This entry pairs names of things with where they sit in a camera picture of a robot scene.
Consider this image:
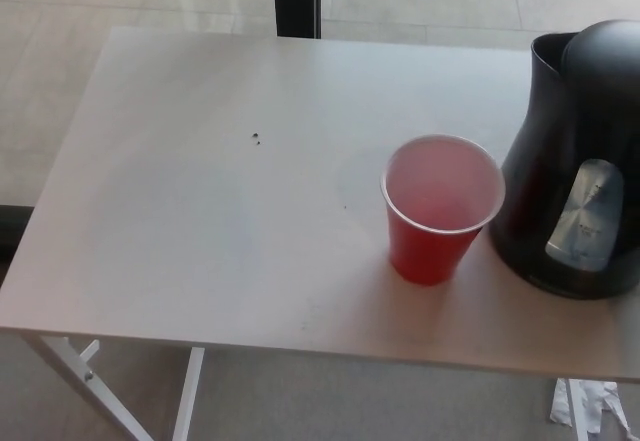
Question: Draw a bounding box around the black electric kettle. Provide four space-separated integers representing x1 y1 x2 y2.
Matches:
488 19 640 301

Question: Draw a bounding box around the red plastic cup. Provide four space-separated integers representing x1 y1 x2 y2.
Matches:
379 133 506 286

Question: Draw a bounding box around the white straight table leg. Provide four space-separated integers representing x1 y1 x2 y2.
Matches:
172 346 206 441

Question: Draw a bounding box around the white table leg brace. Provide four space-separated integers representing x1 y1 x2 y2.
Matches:
67 339 101 362

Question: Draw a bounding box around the white slanted table leg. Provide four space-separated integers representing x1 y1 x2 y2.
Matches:
22 334 151 441

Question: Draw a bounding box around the crumpled white paper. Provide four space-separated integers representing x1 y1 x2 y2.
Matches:
549 379 632 435

